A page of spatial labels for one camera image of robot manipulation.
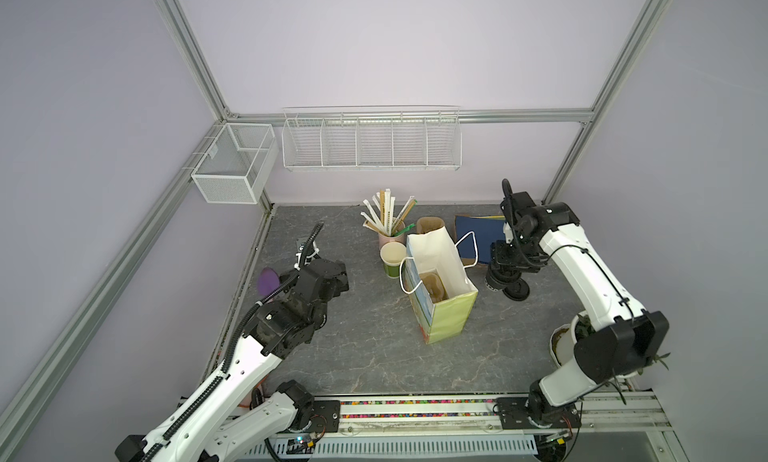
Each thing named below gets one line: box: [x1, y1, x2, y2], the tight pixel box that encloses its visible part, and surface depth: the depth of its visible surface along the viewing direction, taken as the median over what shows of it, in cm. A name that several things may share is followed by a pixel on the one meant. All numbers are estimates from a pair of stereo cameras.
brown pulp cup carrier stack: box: [416, 216, 445, 234], surface depth 113 cm
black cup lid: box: [502, 278, 530, 301], surface depth 96 cm
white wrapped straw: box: [384, 188, 391, 236], surface depth 101 cm
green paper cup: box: [380, 241, 407, 279], surface depth 96 cm
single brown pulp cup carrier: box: [419, 268, 449, 304], surface depth 96 cm
